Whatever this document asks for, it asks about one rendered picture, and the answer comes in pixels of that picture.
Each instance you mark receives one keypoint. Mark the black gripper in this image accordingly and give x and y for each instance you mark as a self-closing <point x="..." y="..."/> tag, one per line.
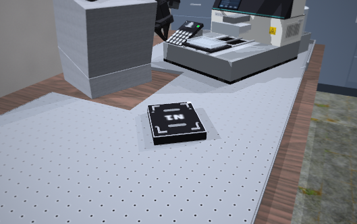
<point x="162" y="23"/>

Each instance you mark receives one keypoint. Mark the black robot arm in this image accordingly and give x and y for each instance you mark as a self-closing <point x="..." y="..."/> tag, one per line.
<point x="166" y="4"/>

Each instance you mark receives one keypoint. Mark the white multiwell plate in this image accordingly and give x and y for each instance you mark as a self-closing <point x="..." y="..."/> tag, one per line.
<point x="206" y="42"/>

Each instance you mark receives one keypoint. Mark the translucent bottle with dark grey cap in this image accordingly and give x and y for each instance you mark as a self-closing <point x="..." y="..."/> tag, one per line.
<point x="306" y="14"/>

